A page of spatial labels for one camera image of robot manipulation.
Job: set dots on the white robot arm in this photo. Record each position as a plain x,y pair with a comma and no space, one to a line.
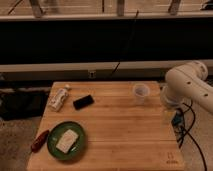
187,81

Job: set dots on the black eraser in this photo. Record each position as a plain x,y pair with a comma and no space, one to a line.
83,102

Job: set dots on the white sponge block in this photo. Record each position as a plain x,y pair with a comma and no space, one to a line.
67,140

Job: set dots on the blue object beside table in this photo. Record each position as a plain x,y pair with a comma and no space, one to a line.
177,119

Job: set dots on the clear plastic cup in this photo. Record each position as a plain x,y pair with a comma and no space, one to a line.
141,92

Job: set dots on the green plate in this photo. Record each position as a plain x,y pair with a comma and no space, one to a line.
55,134

